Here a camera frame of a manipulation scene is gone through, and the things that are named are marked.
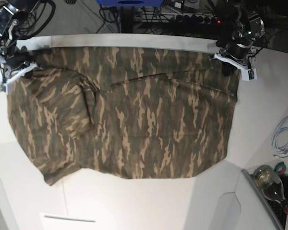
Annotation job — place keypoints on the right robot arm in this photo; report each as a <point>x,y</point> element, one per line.
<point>17,21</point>

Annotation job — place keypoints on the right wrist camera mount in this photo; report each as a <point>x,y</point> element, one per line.
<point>7,83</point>

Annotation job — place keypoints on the black power strip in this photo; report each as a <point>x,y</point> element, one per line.
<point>197,19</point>

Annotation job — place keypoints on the camouflage t-shirt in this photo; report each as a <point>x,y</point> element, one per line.
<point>135,113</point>

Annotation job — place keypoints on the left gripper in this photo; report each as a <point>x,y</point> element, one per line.
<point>236,50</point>

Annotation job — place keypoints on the green tape roll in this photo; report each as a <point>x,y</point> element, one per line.
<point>280,168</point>

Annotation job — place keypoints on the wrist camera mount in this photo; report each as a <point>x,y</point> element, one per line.
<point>7,83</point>
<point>248,72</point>

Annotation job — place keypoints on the blue box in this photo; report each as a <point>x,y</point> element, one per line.
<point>129,3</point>

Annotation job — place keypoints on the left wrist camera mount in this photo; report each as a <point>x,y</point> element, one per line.
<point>248,72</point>

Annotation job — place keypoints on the clear glass bottle red cap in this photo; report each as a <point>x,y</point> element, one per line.
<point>270,185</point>

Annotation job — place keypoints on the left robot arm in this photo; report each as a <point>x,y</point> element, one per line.
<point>243,27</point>

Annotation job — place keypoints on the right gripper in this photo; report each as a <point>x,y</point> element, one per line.
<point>17,59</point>

